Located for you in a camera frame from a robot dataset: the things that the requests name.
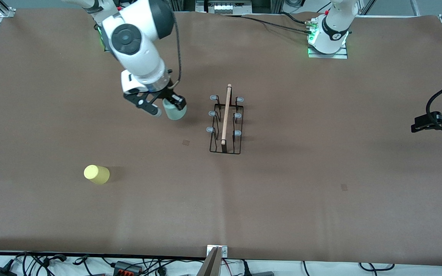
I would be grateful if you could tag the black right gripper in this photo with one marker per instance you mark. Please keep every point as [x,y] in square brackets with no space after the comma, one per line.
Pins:
[166,92]

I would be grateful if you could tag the teal plastic cup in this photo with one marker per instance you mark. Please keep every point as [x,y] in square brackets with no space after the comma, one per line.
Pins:
[175,113]

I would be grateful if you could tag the yellow plastic cup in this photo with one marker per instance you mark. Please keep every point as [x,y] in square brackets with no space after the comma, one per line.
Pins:
[97,174]

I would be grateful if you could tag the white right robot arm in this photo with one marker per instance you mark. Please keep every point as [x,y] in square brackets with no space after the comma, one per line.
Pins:
[136,42]

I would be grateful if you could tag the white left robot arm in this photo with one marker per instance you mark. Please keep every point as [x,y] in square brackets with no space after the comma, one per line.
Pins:
[334,27]

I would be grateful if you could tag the white power strip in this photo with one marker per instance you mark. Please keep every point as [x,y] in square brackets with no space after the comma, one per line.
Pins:
[223,7]

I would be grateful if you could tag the brown table cover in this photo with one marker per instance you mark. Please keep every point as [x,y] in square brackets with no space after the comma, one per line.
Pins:
[282,211]

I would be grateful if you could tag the black orange connector block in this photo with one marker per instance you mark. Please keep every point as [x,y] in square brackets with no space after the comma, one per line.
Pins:
[127,267]

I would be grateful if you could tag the black power plug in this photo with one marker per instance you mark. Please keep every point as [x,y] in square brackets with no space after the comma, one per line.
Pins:
[246,268]

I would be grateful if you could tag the black power adapter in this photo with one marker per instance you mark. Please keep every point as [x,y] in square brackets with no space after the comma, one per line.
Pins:
[0,272]

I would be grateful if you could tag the aluminium frame strut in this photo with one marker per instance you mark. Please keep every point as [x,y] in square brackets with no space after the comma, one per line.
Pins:
[415,7]

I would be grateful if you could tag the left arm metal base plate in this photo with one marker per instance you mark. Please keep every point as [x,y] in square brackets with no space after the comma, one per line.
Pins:
[328,55]

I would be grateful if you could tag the small metal bracket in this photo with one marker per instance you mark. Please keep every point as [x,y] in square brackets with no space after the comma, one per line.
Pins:
[224,252]

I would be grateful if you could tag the aluminium camera post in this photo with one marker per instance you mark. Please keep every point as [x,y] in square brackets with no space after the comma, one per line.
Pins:
[211,266]

